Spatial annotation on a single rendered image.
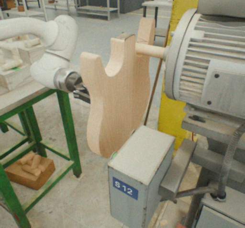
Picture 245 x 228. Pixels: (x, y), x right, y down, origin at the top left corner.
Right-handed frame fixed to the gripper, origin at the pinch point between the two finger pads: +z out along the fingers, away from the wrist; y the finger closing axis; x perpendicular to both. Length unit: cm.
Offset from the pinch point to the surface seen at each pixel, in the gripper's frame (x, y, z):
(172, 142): 3.2, 13.4, 24.2
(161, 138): 3.3, 13.7, 21.5
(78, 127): -114, -68, -100
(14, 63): -6, -6, -69
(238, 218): -15.6, 11.6, 43.6
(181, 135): -92, -91, 7
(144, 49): 15.7, -7.0, 6.1
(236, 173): -5.8, 6.5, 39.6
